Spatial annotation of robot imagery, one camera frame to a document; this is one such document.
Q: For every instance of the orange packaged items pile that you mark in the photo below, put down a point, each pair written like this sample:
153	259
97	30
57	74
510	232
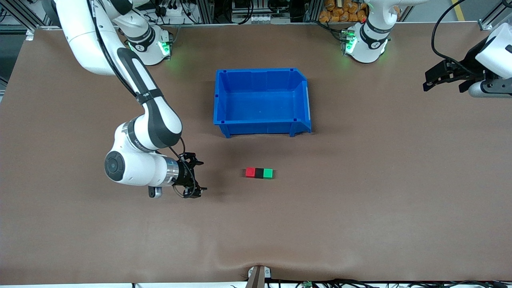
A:
340	12

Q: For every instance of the red cube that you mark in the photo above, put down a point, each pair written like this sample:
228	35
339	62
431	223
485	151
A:
250	172

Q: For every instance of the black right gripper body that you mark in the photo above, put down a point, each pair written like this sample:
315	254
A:
183	172

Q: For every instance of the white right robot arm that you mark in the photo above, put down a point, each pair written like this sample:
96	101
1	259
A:
80	40

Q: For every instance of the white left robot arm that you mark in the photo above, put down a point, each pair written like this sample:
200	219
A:
368	40

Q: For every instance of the blue plastic storage bin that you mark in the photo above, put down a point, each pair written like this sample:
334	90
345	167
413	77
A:
260	104

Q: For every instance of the white power strip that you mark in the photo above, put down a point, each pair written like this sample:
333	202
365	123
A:
176	16

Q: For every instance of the black cube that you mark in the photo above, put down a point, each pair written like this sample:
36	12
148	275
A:
259	173

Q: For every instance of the grey table edge bracket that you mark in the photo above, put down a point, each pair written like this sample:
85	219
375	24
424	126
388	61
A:
268	273

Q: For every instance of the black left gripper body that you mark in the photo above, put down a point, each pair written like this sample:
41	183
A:
467	64

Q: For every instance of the green cube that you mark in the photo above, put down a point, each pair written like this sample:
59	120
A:
268	173

